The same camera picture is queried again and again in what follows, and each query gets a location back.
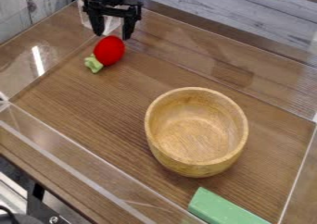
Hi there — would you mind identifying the red plush strawberry toy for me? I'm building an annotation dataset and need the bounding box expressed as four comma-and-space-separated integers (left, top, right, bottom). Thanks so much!
84, 35, 125, 73

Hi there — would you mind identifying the clear acrylic corner bracket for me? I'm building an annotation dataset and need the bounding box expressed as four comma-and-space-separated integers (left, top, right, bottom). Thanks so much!
76, 0, 121, 36

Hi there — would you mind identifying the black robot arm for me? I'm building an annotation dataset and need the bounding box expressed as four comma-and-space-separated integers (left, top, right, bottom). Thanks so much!
82, 0, 141, 40

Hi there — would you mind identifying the black table leg bracket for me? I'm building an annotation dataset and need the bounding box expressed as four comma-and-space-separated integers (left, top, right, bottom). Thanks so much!
25, 180, 84, 224

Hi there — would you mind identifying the black cable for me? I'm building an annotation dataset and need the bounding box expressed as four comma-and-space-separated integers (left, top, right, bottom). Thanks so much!
0, 205, 22, 224

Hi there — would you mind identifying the wooden bowl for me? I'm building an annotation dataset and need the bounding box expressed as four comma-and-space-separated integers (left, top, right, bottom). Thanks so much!
143, 87, 248, 178

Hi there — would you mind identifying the green foam block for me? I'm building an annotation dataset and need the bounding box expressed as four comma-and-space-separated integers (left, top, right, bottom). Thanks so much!
188, 187, 271, 224

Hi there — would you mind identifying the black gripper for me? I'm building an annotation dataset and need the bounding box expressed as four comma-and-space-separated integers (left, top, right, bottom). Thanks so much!
82, 0, 141, 41

